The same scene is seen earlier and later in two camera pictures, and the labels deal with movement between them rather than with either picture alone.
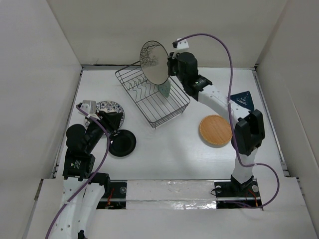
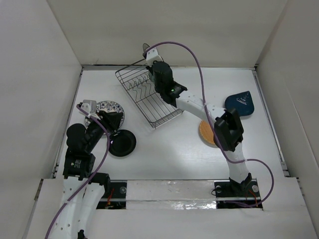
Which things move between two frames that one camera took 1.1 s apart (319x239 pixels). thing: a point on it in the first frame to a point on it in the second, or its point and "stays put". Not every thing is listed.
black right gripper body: [173, 68] to [157, 88]
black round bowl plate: [122, 144] stays put
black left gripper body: [104, 118] stays put
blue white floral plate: [109, 106] stays put
